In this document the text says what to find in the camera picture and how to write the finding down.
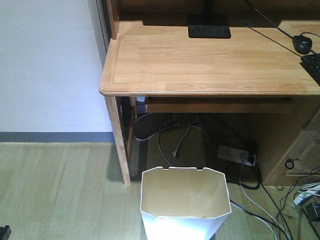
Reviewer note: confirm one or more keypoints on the white trash bin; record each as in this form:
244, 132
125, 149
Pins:
183, 203

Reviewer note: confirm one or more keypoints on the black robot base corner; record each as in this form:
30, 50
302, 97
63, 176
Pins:
5, 232

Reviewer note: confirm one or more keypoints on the wooden desk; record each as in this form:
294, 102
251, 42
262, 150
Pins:
256, 76

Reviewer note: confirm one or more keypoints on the white power strip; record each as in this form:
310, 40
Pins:
236, 155

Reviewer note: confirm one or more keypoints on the black monitor stand base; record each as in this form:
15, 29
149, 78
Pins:
208, 25

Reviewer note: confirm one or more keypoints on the wooden drawer cabinet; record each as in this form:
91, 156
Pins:
295, 154

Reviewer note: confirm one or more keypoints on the black keyboard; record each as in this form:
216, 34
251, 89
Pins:
311, 63

